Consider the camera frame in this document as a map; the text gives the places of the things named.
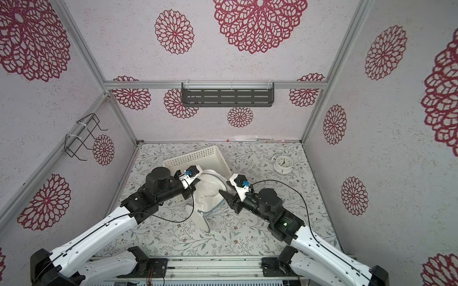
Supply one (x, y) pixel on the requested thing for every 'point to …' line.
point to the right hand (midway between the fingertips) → (227, 186)
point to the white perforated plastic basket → (208, 158)
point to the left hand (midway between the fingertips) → (200, 176)
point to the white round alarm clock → (282, 164)
